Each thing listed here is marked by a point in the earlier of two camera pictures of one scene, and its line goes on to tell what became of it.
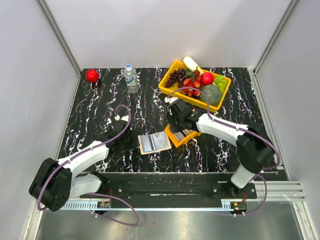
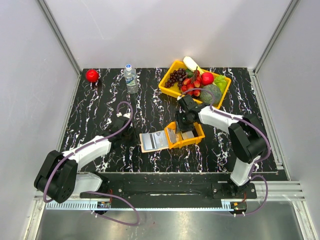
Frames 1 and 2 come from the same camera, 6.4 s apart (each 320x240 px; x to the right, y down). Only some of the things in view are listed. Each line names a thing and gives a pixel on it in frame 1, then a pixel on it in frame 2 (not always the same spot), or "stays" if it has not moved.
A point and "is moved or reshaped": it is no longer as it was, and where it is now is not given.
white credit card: (148, 143) stays
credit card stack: (180, 135) is moved or reshaped
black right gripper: (170, 118) -> (179, 126)
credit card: (159, 141) stays
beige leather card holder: (151, 143) stays
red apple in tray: (207, 78) stays
